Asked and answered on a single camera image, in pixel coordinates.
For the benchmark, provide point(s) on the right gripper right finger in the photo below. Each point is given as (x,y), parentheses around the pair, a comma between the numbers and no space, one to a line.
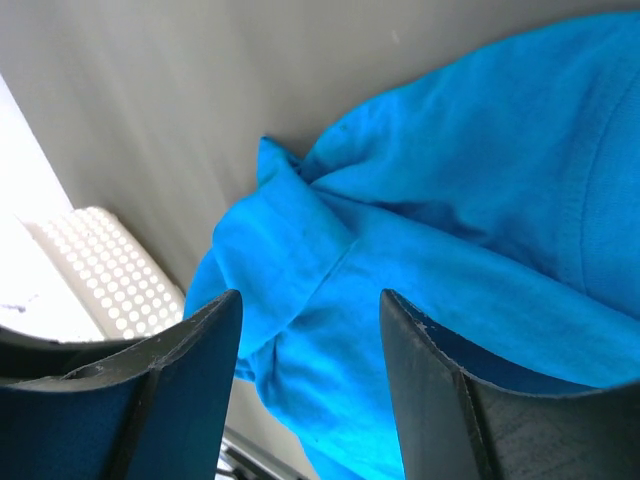
(462,412)

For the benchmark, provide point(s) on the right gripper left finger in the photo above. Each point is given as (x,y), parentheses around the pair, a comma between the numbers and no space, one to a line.
(146,408)

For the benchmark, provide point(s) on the blue t-shirt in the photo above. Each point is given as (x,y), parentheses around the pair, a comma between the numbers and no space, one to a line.
(499,194)

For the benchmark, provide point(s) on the white perforated plastic basket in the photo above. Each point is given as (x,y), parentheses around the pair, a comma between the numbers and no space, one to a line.
(119,292)

